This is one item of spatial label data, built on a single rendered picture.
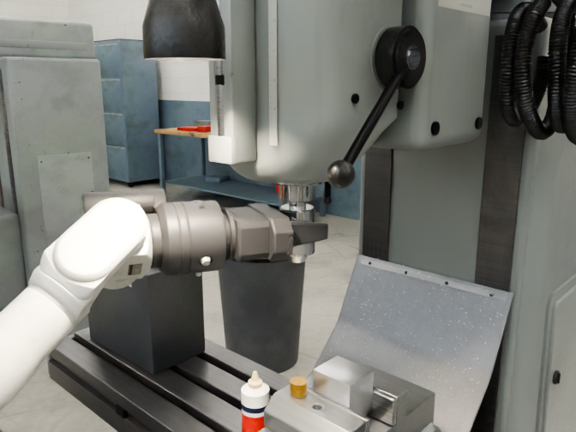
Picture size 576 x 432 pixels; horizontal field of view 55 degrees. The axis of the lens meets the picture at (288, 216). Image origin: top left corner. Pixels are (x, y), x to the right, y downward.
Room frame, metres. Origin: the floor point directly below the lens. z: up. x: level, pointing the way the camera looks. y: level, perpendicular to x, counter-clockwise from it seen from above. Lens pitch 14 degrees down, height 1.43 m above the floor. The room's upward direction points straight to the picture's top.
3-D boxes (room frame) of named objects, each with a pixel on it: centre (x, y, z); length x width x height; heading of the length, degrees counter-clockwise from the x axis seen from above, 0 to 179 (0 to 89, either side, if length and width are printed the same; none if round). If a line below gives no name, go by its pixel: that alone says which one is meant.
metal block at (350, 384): (0.65, -0.07, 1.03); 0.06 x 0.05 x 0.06; 47
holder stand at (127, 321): (0.99, 0.28, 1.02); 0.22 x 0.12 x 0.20; 48
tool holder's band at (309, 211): (0.70, -0.01, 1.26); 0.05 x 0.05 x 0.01
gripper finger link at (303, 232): (0.67, -0.02, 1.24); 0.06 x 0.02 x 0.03; 112
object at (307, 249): (0.70, -0.01, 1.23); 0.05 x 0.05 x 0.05
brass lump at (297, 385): (0.64, -0.01, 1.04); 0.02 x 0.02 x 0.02
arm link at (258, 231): (0.67, 0.07, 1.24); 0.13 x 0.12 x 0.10; 22
